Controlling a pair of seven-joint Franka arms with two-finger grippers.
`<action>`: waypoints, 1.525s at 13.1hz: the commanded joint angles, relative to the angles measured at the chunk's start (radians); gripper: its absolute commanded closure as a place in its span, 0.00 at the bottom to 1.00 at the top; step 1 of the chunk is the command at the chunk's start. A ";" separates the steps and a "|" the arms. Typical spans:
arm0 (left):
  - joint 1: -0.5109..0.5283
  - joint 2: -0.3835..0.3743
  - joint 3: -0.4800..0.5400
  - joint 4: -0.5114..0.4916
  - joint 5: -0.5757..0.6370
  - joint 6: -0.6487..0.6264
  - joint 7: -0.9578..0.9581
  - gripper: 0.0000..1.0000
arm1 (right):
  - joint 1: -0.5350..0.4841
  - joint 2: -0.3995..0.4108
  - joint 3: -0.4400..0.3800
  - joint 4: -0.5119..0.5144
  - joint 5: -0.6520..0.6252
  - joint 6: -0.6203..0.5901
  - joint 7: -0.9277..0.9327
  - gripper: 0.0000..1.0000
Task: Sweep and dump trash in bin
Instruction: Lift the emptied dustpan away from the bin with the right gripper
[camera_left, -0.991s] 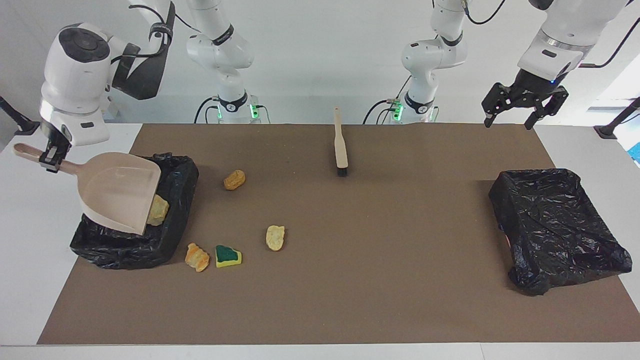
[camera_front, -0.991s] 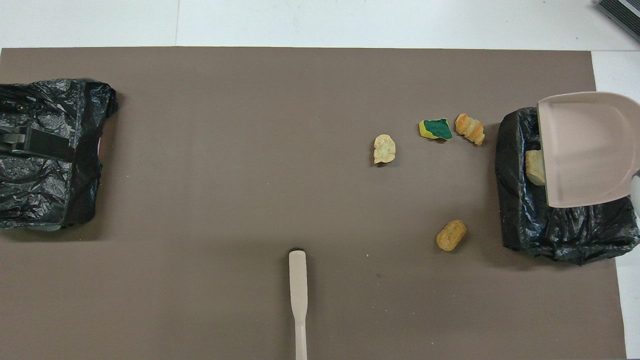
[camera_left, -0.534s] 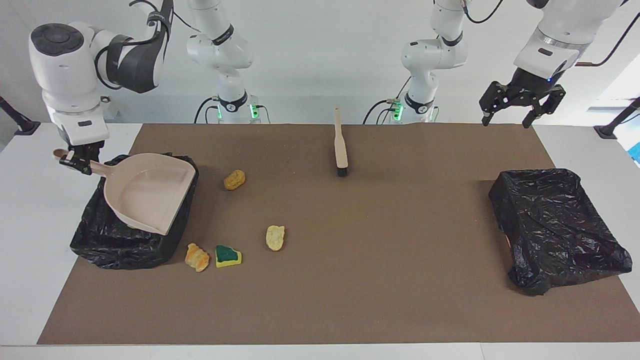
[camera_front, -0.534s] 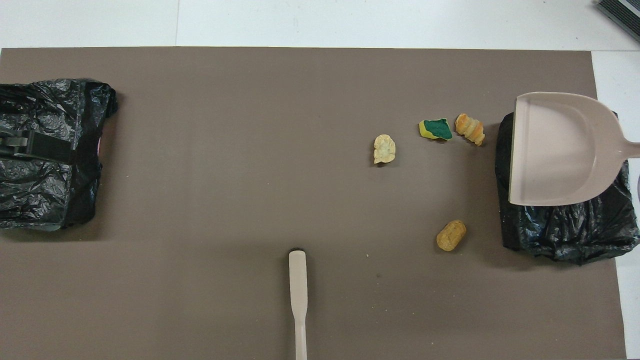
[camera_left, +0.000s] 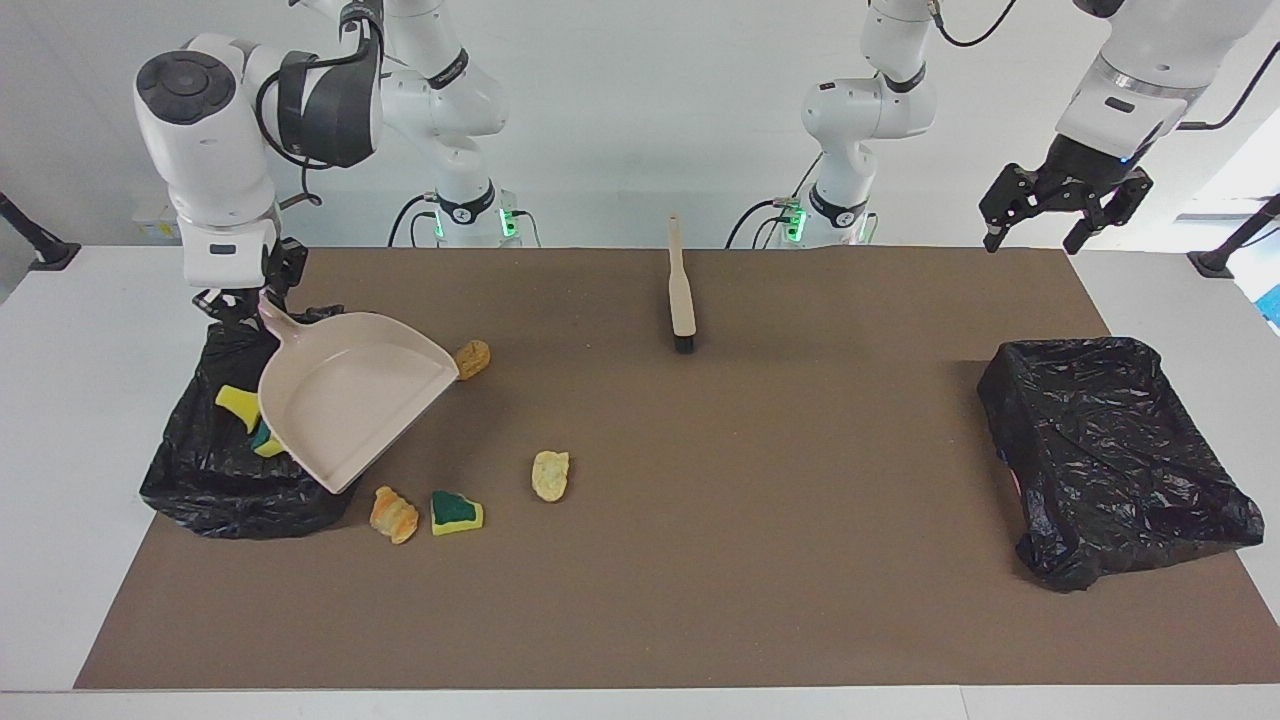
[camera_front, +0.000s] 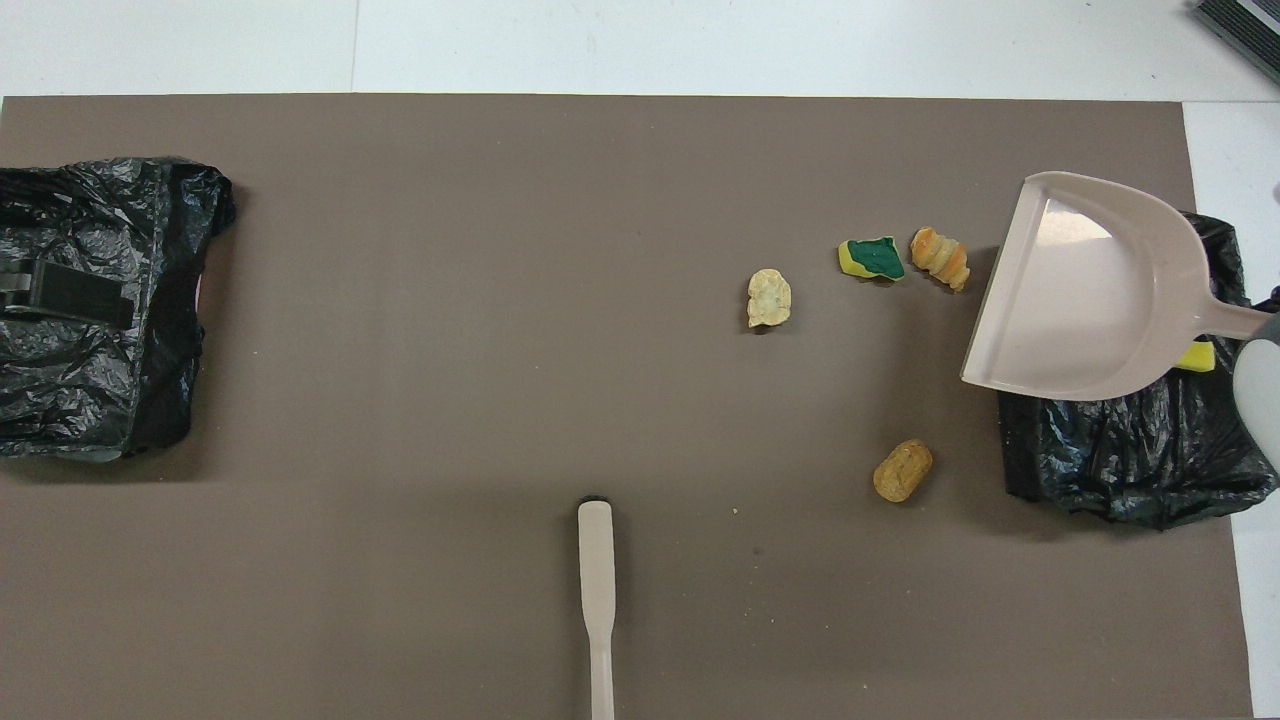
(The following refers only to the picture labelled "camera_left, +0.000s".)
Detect white wall boxes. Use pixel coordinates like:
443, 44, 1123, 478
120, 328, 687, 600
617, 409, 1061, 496
131, 190, 241, 241

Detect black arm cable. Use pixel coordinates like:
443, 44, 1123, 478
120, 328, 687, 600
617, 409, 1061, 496
925, 0, 1280, 132
255, 0, 386, 206

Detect bin lined with black bag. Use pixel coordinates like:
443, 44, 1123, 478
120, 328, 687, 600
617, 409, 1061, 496
977, 336, 1266, 593
139, 306, 399, 541

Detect orange striped croissant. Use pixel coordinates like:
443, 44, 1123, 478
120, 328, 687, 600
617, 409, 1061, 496
369, 486, 420, 545

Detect beige brush with black bristles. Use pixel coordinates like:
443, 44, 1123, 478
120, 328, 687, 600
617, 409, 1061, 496
667, 214, 699, 354

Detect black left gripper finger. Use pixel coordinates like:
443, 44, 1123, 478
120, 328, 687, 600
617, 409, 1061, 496
1063, 172, 1154, 256
980, 165, 1041, 253

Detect green and yellow sponge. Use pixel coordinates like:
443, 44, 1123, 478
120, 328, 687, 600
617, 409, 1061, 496
430, 490, 485, 537

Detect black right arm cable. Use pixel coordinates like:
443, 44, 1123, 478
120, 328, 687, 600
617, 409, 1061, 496
255, 0, 386, 206

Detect small yellow sponge wedge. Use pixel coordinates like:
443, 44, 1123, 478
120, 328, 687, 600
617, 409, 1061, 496
215, 385, 261, 434

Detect round pale cracker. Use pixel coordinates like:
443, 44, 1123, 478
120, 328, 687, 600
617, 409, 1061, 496
531, 450, 571, 502

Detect black camera stand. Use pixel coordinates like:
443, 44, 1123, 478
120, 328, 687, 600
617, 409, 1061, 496
0, 192, 81, 272
1187, 194, 1280, 279

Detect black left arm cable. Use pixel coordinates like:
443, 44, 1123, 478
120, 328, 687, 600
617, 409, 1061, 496
925, 0, 1280, 132

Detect beige plastic dustpan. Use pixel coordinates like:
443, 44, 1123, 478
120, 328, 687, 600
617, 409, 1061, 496
256, 290, 461, 495

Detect black base cable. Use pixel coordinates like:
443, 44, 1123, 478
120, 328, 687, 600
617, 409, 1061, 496
725, 195, 806, 248
388, 195, 441, 248

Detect brown table mat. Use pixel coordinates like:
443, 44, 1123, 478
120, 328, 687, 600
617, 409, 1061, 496
75, 247, 1280, 691

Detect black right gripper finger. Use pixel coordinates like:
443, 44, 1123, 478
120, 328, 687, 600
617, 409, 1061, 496
193, 290, 259, 326

